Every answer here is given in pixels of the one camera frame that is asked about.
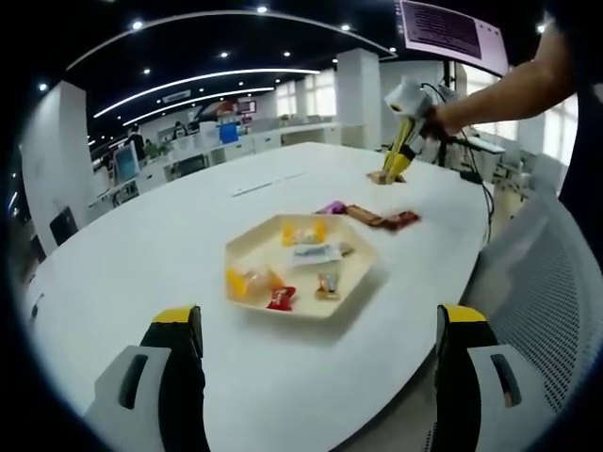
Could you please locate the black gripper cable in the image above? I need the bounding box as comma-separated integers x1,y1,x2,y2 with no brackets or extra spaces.
420,83,496,244

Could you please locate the brown biscuit packet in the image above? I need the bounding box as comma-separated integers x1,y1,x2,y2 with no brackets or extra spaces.
345,204,388,228

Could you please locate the cream hexagonal container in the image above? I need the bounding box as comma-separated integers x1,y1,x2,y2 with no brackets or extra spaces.
223,212,379,322

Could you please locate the striped brown snack packet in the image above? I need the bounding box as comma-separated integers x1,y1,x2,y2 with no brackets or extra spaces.
314,272,341,301

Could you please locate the white mesh office chair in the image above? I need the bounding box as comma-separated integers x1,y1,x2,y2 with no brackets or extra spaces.
459,187,593,425

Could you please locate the person's dark clothed torso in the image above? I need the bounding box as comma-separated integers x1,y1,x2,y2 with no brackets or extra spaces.
558,77,593,202

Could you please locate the hanging monitor screen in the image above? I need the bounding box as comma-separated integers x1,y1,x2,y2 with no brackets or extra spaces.
399,0,511,73

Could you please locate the blue white snack packet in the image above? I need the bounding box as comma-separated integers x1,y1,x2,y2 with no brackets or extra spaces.
285,242,341,270

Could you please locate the red wall poster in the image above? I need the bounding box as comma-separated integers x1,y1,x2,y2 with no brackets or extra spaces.
206,98,258,117

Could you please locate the white office desk row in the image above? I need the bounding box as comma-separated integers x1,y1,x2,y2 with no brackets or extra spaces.
87,120,368,211

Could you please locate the dark red snack packet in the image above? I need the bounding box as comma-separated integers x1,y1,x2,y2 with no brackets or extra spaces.
380,210,420,235

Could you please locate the white computer monitor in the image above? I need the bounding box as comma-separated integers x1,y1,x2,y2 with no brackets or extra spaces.
112,143,140,183

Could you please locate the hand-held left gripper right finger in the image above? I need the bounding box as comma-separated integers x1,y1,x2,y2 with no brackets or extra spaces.
432,302,556,452

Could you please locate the yellow pastry packet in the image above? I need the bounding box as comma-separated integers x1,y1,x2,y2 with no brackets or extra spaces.
224,266,286,300
281,220,327,246

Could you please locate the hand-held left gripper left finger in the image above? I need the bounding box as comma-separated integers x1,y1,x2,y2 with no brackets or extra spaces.
83,304,212,452

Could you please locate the white square pillar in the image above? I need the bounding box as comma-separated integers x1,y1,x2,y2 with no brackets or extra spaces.
21,80,93,250
336,49,382,151

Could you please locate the person's right hand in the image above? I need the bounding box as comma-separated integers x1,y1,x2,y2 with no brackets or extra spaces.
425,105,463,140

